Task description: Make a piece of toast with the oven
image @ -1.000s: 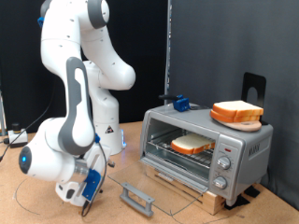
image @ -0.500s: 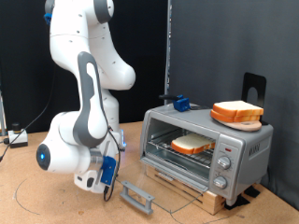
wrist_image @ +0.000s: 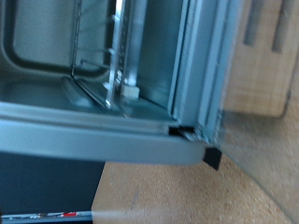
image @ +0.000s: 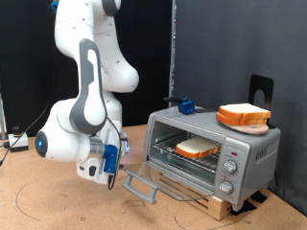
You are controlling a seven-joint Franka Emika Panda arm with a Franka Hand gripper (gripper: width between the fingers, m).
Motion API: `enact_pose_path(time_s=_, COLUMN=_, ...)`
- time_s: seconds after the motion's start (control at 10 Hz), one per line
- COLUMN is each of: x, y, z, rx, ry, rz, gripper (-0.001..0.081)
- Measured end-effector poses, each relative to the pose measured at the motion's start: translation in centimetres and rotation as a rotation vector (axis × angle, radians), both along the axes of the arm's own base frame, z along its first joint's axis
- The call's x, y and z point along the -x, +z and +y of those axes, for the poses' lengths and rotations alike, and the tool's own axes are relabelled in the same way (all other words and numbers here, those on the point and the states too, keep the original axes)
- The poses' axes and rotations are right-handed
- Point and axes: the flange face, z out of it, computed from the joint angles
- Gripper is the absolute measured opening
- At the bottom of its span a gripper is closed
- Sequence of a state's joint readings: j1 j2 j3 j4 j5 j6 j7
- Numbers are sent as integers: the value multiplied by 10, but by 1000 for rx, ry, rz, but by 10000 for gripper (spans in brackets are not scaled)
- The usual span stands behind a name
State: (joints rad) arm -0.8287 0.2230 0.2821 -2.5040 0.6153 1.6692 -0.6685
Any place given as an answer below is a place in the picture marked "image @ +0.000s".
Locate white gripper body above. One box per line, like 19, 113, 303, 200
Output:
76, 123, 123, 186

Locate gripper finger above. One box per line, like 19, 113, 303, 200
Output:
120, 132, 130, 151

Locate glass oven door with handle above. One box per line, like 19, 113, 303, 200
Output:
120, 159, 216, 205

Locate toast bread slice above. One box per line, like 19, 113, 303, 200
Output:
175, 136, 223, 160
215, 113, 269, 127
217, 103, 272, 122

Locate silver oven knob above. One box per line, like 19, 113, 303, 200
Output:
223, 160, 238, 175
218, 180, 234, 196

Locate silver toaster oven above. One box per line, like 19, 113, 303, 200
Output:
142, 104, 282, 214

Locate vertical aluminium pole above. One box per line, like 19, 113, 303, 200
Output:
168, 0, 177, 108

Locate wooden block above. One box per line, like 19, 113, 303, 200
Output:
149, 172, 233, 222

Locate round wooden board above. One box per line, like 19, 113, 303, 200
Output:
220, 122, 270, 136

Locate black foam pad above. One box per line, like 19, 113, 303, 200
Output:
250, 190, 269, 204
229, 199, 257, 217

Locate black metal bookend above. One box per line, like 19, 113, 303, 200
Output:
248, 74, 276, 129

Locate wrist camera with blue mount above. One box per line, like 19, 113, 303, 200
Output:
102, 144, 120, 175

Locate black camera cable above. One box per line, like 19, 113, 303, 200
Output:
0, 0, 124, 191

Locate wire oven rack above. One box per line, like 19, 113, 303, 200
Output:
150, 132, 223, 173

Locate metal frame post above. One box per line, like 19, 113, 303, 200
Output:
0, 92, 7, 142

